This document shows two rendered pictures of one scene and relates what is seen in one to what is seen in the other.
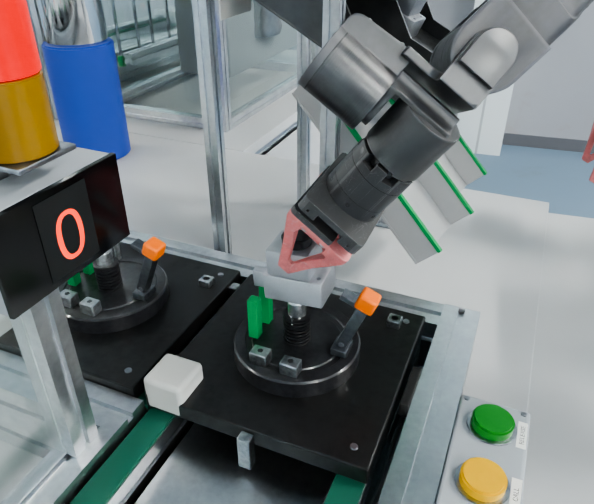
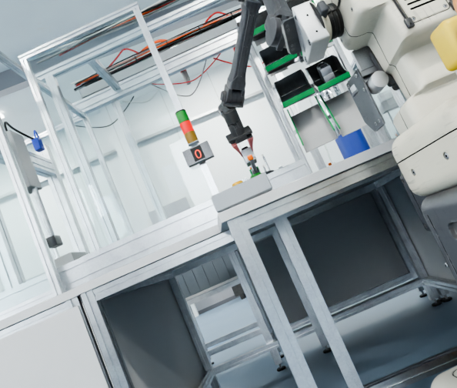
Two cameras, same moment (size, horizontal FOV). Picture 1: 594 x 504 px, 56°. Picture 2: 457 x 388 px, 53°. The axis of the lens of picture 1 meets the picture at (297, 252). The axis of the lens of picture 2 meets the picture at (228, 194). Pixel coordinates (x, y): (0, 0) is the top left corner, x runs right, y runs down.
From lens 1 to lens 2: 182 cm
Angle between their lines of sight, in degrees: 77
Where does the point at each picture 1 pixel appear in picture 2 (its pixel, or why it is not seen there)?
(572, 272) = not seen: hidden behind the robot
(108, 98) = (355, 151)
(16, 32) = (185, 126)
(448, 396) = not seen: hidden behind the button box
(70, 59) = (338, 141)
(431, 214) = (328, 136)
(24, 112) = (188, 136)
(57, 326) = (208, 175)
